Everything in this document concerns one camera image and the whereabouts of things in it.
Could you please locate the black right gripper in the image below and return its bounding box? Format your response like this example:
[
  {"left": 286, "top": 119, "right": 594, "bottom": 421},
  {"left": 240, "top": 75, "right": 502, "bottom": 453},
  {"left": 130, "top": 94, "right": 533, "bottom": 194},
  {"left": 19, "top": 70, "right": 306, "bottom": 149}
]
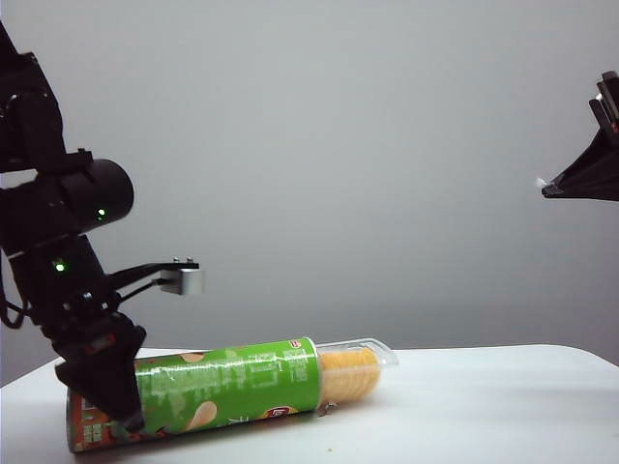
[{"left": 536, "top": 70, "right": 619, "bottom": 204}]

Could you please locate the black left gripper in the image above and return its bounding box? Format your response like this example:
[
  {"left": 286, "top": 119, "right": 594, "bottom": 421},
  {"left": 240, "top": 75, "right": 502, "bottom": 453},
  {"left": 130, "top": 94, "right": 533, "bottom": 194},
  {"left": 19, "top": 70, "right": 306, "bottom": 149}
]
[{"left": 39, "top": 288, "right": 147, "bottom": 434}]

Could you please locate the green chips tub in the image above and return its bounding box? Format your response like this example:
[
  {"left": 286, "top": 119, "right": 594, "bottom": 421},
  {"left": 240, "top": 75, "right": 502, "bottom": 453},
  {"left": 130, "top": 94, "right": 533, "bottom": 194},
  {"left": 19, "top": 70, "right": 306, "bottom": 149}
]
[{"left": 66, "top": 335, "right": 335, "bottom": 454}]

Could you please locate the stack of yellow chips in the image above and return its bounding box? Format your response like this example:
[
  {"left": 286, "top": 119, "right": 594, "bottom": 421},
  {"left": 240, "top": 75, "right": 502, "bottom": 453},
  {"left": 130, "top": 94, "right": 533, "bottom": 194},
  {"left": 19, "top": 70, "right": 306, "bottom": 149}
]
[{"left": 320, "top": 349, "right": 380, "bottom": 403}]

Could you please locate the transparent plastic chips container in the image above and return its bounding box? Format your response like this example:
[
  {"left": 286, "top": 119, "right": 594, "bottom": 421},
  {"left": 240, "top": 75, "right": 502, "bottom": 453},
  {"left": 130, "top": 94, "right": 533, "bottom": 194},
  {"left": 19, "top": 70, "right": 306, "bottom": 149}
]
[{"left": 312, "top": 336, "right": 400, "bottom": 405}]

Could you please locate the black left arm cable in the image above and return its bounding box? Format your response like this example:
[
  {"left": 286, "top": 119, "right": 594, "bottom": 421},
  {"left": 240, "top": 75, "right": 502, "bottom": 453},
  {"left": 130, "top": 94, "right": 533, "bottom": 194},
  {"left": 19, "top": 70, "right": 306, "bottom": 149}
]
[{"left": 0, "top": 250, "right": 30, "bottom": 331}]

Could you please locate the black left camera bracket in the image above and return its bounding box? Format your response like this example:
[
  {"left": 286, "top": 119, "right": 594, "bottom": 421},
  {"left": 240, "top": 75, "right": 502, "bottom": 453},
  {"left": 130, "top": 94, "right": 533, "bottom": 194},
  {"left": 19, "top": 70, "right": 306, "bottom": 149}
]
[{"left": 102, "top": 257, "right": 201, "bottom": 304}]

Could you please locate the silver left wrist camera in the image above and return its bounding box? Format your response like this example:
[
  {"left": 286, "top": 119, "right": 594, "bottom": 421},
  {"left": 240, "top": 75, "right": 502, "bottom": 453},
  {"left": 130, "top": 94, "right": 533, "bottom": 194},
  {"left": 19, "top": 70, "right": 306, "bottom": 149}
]
[{"left": 160, "top": 268, "right": 206, "bottom": 297}]

